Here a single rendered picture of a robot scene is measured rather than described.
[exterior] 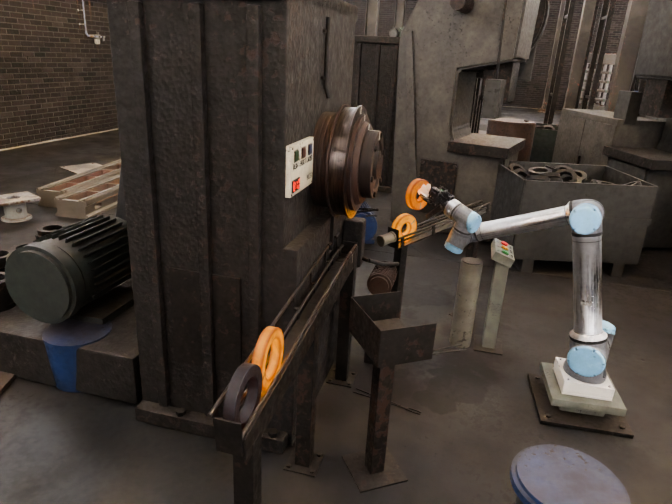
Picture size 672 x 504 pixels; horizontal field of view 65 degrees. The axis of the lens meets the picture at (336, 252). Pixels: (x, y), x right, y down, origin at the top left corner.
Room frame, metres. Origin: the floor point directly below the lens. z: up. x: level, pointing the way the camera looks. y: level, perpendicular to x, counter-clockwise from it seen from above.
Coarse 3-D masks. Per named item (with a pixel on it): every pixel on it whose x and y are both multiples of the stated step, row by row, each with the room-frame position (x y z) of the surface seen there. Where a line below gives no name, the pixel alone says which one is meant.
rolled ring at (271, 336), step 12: (264, 336) 1.32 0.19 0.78; (276, 336) 1.37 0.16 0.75; (264, 348) 1.29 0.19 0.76; (276, 348) 1.41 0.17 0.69; (252, 360) 1.27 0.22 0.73; (264, 360) 1.28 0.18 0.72; (276, 360) 1.40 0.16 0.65; (264, 372) 1.28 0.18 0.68; (276, 372) 1.37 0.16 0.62; (264, 384) 1.28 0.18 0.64
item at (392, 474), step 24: (360, 312) 1.65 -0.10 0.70; (384, 312) 1.79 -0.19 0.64; (360, 336) 1.64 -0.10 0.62; (384, 336) 1.50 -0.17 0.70; (408, 336) 1.53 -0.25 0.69; (432, 336) 1.56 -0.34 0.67; (384, 360) 1.50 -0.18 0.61; (408, 360) 1.54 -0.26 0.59; (384, 384) 1.65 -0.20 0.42; (384, 408) 1.65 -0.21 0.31; (384, 432) 1.65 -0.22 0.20; (360, 456) 1.73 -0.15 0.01; (384, 456) 1.66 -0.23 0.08; (360, 480) 1.60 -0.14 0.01; (384, 480) 1.61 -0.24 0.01
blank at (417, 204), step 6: (414, 180) 2.58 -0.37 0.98; (420, 180) 2.57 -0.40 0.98; (408, 186) 2.56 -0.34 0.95; (414, 186) 2.54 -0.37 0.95; (420, 186) 2.57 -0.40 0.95; (408, 192) 2.54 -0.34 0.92; (414, 192) 2.55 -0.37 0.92; (408, 198) 2.54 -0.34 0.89; (414, 198) 2.55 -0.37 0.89; (420, 198) 2.60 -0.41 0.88; (408, 204) 2.55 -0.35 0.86; (414, 204) 2.55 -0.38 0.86; (420, 204) 2.58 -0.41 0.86
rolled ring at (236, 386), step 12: (240, 372) 1.15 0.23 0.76; (252, 372) 1.19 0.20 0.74; (240, 384) 1.12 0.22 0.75; (252, 384) 1.23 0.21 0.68; (228, 396) 1.10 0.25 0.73; (240, 396) 1.11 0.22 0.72; (252, 396) 1.22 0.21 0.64; (228, 408) 1.09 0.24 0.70; (252, 408) 1.20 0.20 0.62; (240, 420) 1.15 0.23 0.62
